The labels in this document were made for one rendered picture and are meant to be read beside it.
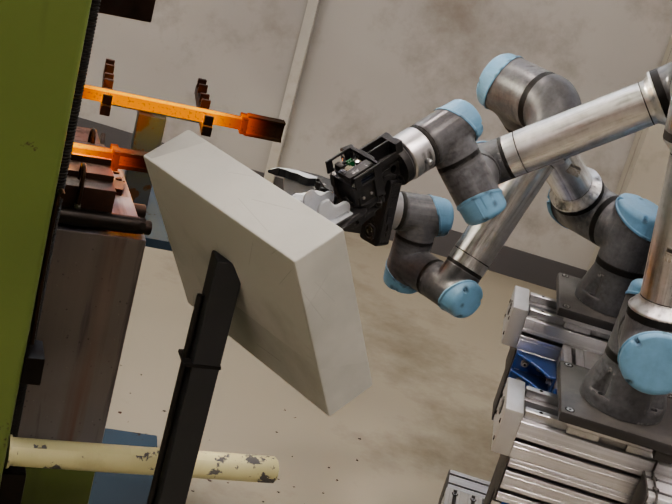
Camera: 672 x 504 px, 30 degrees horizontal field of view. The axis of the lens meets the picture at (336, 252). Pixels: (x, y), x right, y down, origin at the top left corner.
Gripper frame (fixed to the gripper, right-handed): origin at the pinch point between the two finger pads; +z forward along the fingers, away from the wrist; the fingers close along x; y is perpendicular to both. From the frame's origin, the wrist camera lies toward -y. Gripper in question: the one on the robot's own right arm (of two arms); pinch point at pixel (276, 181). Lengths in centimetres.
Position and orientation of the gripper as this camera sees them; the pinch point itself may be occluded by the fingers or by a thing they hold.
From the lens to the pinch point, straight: 229.6
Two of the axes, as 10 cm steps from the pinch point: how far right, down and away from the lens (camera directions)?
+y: -2.5, 9.0, 3.5
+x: -2.7, -4.1, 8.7
